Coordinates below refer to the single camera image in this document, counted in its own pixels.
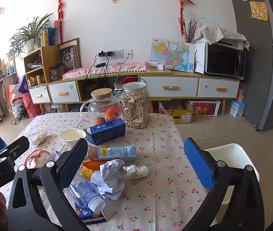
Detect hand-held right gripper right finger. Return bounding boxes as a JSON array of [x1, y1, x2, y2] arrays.
[[183, 137, 265, 231]]

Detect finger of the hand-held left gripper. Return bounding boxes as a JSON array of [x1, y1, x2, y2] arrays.
[[0, 136, 30, 164]]

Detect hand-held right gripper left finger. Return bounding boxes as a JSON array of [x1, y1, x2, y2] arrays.
[[8, 137, 89, 231]]

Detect white paper cup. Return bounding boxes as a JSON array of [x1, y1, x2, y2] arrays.
[[60, 128, 87, 147]]

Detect red white snack packet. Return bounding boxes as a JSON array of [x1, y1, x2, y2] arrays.
[[24, 148, 53, 169]]

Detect yellow snack packet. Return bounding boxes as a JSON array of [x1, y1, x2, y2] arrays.
[[78, 166, 96, 181]]

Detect tissue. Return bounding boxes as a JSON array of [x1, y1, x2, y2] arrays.
[[32, 130, 49, 146]]

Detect orange snack wrapper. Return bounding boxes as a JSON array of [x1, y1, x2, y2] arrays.
[[82, 160, 108, 171]]

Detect clear plastic water bottle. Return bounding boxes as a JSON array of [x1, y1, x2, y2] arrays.
[[45, 149, 107, 211]]

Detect dark blue carton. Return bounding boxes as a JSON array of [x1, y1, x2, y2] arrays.
[[84, 118, 126, 145]]

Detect white paper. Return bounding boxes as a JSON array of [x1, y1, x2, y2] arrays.
[[91, 159, 126, 200]]

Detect light blue milk carton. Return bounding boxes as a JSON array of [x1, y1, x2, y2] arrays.
[[88, 144, 137, 162]]

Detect white wrapper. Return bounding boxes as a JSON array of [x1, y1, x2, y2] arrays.
[[123, 164, 150, 180]]

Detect blue snack box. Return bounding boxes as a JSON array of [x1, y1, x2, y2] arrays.
[[75, 202, 108, 225]]

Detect white chair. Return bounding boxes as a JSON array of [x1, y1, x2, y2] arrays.
[[202, 143, 260, 219]]

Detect white plastic bag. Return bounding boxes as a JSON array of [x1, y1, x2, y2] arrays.
[[11, 100, 25, 118]]

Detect yellow cardboard box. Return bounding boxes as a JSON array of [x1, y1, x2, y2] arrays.
[[159, 101, 194, 125]]

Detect orange white bag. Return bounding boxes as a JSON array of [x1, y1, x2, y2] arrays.
[[8, 84, 23, 104]]

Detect cherry print tablecloth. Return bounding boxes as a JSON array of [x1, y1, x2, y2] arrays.
[[0, 113, 214, 231]]

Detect red white storage box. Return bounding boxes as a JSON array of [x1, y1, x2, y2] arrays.
[[189, 99, 221, 117]]

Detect glass teapot with wooden lid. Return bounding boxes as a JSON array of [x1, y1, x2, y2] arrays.
[[80, 88, 125, 123]]

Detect purple cloth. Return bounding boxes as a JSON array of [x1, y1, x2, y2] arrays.
[[18, 74, 30, 93]]

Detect blue white box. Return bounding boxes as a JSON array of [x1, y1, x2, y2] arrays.
[[228, 99, 246, 117]]

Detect black box device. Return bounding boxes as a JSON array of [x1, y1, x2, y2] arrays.
[[83, 79, 108, 99]]

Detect clear jar of seeds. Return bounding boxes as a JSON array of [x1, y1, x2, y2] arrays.
[[120, 82, 151, 128]]

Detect dark jar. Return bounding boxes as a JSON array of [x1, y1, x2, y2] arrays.
[[50, 65, 65, 81]]

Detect wooden cabinet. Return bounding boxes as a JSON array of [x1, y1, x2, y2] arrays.
[[28, 66, 241, 116]]

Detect wooden shelf unit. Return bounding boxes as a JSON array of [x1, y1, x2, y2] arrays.
[[23, 44, 61, 87]]

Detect cat picture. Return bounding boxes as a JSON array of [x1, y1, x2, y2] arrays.
[[58, 44, 77, 71]]

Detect potted green plant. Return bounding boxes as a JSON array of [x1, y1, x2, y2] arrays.
[[8, 13, 54, 58]]

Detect pink table runner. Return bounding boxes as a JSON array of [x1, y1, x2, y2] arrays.
[[62, 61, 152, 80]]

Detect grey refrigerator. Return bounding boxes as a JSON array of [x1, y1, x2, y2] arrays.
[[225, 0, 273, 131]]

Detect white paper bag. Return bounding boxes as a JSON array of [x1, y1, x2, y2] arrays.
[[194, 42, 208, 74]]

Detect black microwave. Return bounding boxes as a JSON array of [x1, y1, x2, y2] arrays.
[[204, 42, 246, 80]]

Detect map printed gift bag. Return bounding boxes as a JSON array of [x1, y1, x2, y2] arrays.
[[149, 38, 196, 73]]

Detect yellow bottle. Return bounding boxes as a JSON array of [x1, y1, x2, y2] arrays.
[[41, 28, 49, 47]]

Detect blue plastic container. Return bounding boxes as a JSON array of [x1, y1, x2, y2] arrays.
[[48, 26, 60, 46]]

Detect dried branches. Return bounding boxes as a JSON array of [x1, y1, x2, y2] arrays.
[[182, 17, 204, 44]]

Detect floral cloth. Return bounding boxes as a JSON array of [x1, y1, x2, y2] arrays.
[[194, 25, 250, 51]]

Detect yellow paper note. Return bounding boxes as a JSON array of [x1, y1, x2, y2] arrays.
[[250, 1, 269, 21]]

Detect black floor cables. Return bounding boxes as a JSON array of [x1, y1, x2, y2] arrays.
[[11, 112, 30, 126]]

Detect black cable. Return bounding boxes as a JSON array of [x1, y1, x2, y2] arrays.
[[114, 52, 130, 87], [82, 53, 109, 94]]

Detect wooden picture frame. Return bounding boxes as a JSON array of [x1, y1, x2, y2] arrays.
[[59, 38, 82, 69]]

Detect wide white wall socket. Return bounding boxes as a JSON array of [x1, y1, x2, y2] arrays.
[[106, 49, 124, 59]]

